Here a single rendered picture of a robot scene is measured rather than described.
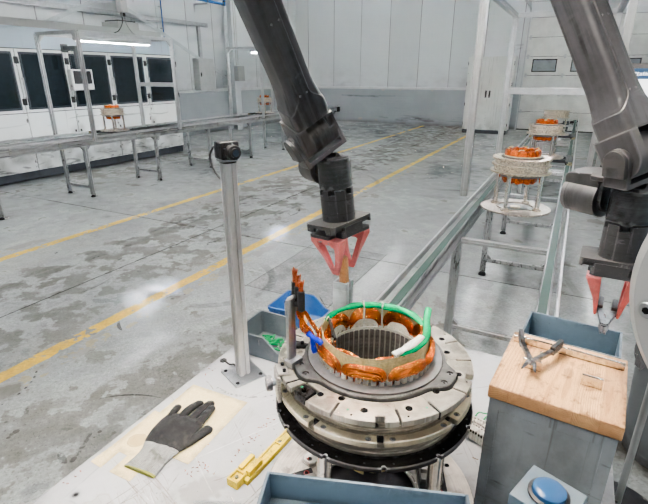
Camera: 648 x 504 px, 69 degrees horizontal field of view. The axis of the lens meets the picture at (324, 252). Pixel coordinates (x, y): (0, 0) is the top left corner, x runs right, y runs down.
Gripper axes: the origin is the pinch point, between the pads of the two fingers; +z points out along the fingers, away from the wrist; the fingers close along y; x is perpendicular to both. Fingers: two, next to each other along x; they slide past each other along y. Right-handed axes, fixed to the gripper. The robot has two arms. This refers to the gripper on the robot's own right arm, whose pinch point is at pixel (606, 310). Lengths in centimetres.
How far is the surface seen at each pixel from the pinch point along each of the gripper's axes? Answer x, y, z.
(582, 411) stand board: 11.0, 0.6, 12.2
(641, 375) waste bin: -125, -22, 78
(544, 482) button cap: 25.8, 3.5, 14.4
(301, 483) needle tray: 43, 30, 13
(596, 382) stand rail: 3.9, -0.7, 10.9
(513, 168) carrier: -194, 49, 10
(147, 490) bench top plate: 39, 69, 41
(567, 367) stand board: -0.2, 3.7, 12.0
